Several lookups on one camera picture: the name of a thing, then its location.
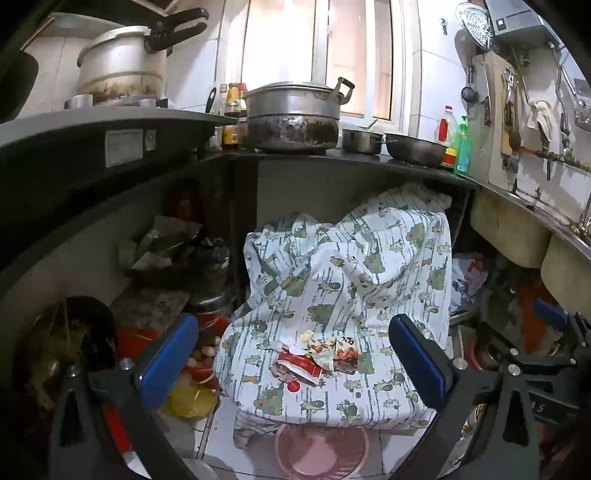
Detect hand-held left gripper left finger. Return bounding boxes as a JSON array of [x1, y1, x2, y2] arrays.
[[48, 314, 199, 480]]

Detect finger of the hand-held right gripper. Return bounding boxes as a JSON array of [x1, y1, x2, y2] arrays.
[[533, 298, 570, 334]]

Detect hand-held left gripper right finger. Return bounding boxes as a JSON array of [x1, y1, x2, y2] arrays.
[[389, 314, 541, 480]]

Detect black trash bag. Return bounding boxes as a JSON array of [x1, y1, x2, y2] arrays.
[[14, 295, 119, 416]]

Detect red snack wrapper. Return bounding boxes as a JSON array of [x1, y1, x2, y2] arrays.
[[272, 335, 361, 386]]

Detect pile of eggs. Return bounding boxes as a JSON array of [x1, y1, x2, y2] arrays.
[[181, 344, 218, 371]]

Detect red plastic basin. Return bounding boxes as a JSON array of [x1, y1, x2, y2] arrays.
[[115, 314, 232, 385]]

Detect yellow plastic bag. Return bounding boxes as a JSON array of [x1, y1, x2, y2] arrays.
[[159, 382, 221, 419]]

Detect grey stone slab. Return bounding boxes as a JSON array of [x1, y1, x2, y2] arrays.
[[111, 288, 191, 334]]

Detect white and red plastic bag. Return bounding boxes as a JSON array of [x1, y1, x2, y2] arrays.
[[450, 256, 490, 306]]

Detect kitchen sink basin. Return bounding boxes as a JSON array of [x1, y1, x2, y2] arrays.
[[470, 188, 591, 297]]

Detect glass jar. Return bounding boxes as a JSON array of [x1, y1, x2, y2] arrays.
[[191, 237, 232, 296]]

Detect printed animal pattern cloth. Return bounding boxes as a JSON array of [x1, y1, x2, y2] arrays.
[[215, 182, 454, 450]]

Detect crumpled clear plastic bags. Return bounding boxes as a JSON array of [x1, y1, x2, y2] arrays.
[[117, 215, 204, 274]]

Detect pink plastic basket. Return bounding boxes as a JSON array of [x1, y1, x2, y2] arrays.
[[274, 422, 370, 479]]

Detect dark red bottle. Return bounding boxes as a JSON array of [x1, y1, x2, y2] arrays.
[[167, 184, 202, 219]]

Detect wooden cutting board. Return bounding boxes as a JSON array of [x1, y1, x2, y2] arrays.
[[470, 52, 509, 186], [500, 59, 523, 158]]

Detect green dish soap bottle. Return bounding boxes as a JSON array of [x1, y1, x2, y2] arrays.
[[455, 115, 473, 177]]

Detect white rag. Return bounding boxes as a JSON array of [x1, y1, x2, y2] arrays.
[[526, 98, 562, 136]]

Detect steel bowl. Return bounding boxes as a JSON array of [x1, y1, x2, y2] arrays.
[[384, 133, 448, 167]]

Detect small steel saucepan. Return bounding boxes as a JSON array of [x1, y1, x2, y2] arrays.
[[342, 129, 385, 155]]

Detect black gas stove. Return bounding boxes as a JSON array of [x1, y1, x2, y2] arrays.
[[0, 108, 239, 197]]

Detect hanging ladle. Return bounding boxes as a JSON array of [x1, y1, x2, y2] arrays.
[[461, 65, 476, 105]]

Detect large aluminium pot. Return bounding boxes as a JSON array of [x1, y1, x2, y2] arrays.
[[242, 77, 356, 154]]

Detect metal strainer ladle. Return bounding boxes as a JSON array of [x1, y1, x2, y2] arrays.
[[455, 2, 493, 49]]

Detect aluminium pressure cooker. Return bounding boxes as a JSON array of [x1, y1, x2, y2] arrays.
[[76, 8, 209, 103]]

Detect window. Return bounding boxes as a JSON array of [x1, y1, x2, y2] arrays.
[[239, 0, 408, 124]]

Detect grey wall appliance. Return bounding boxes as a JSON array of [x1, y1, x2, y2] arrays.
[[484, 0, 565, 48]]

